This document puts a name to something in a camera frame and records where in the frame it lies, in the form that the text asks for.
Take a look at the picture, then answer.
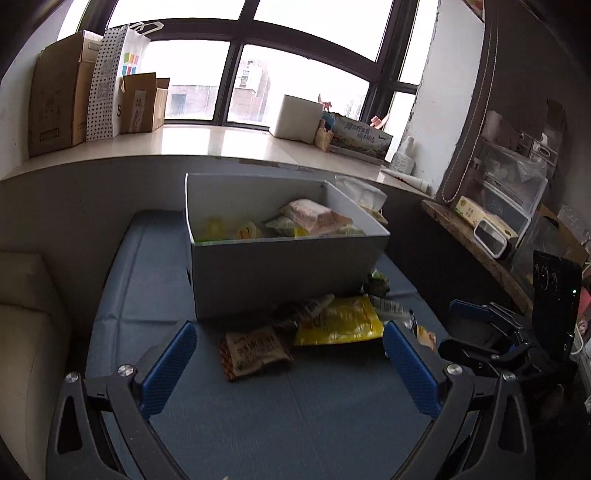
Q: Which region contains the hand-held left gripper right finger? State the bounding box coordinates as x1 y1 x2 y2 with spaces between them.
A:
382 320 537 480

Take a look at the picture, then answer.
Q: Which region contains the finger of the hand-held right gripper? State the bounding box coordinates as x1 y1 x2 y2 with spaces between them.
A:
450 299 520 332
438 338 518 376

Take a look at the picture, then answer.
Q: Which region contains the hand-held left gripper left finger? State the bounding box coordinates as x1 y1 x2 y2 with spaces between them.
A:
46 320 198 480

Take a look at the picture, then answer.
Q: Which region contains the orange clear snack packet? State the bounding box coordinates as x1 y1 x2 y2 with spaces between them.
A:
414 324 437 352

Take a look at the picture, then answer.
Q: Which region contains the silver black snack packet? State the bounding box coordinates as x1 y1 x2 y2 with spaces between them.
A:
368 295 413 320

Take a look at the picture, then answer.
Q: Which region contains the yellow snack packet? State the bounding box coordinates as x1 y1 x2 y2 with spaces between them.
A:
293 295 385 347

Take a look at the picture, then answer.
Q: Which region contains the brown square snack packet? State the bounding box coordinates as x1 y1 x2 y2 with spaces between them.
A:
219 325 295 383

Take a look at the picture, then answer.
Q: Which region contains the small dark green snack packet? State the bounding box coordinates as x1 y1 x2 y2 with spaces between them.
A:
362 270 392 297

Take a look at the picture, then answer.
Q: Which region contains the long brown snack packet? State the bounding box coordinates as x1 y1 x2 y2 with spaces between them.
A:
276 293 336 329

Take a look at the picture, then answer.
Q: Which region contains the white cardboard box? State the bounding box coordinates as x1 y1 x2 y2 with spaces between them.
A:
185 172 391 322

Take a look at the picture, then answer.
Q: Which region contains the light green snack packet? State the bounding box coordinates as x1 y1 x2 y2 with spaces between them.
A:
194 218 259 243

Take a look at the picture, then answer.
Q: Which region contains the pink snack packet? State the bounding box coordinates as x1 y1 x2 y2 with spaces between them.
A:
278 198 354 235

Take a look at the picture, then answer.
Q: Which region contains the yellow-green printed snack packet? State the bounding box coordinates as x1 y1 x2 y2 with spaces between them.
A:
264 216 302 238

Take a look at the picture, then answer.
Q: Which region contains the wooden shelf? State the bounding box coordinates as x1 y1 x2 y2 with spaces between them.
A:
420 199 535 317

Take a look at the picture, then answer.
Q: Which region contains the white framed black device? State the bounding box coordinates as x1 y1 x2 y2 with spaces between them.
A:
474 219 516 260

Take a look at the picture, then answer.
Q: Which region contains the yellow-green small box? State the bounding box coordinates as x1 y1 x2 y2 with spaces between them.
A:
454 196 520 239

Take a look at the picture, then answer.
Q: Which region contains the clear plastic drawer unit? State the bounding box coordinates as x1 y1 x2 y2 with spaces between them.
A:
473 110 568 241

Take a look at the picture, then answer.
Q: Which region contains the beige sofa cushion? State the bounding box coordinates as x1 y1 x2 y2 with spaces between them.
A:
0 250 72 469

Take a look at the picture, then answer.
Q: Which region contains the white tube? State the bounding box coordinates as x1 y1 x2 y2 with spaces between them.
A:
380 167 433 195

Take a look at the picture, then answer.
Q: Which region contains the tissue pack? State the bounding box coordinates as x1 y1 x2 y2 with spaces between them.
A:
334 175 389 225

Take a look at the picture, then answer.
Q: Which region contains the white plastic bottle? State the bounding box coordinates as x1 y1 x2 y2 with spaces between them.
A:
390 137 417 175

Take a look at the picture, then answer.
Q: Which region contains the long printed box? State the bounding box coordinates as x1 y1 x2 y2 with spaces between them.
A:
329 115 394 165

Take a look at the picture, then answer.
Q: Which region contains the small tan packet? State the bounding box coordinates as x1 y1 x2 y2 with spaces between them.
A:
314 117 334 152

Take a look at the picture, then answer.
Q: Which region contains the white windowsill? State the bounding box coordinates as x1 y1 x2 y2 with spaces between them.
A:
0 124 437 199

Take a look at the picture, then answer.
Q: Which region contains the white square box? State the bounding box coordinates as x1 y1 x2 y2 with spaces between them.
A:
270 94 324 144

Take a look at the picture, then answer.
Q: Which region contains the small open cardboard box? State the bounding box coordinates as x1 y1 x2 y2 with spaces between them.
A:
120 72 171 134

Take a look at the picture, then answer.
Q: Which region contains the polka dot paper bag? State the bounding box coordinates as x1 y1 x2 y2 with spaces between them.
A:
86 28 126 142

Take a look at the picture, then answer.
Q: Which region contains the tall brown cardboard box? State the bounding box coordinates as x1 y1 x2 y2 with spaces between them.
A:
28 30 105 158

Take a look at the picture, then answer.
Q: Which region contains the window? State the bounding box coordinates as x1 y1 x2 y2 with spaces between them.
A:
82 0 439 141

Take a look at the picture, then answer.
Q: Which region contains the white paper bag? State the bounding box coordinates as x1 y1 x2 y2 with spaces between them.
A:
111 20 165 136

